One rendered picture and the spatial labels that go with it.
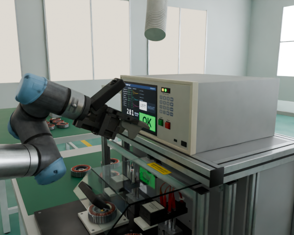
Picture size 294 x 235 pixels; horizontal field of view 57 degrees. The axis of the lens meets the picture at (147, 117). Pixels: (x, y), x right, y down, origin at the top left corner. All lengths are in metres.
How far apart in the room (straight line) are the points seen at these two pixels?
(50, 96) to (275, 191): 0.71
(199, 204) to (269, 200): 0.29
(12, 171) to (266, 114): 0.78
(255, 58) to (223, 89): 7.67
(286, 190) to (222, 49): 6.99
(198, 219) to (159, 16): 1.64
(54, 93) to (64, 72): 4.89
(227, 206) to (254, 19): 8.00
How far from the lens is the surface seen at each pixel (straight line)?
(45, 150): 0.69
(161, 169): 0.80
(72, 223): 1.15
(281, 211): 1.03
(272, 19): 8.29
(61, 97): 0.69
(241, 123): 0.90
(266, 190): 0.92
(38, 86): 0.68
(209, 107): 0.79
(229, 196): 0.79
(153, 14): 2.13
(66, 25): 5.62
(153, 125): 0.91
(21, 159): 0.64
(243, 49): 8.48
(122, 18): 6.09
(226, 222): 0.83
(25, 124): 0.74
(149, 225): 0.90
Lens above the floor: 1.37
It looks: 12 degrees down
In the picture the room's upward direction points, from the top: straight up
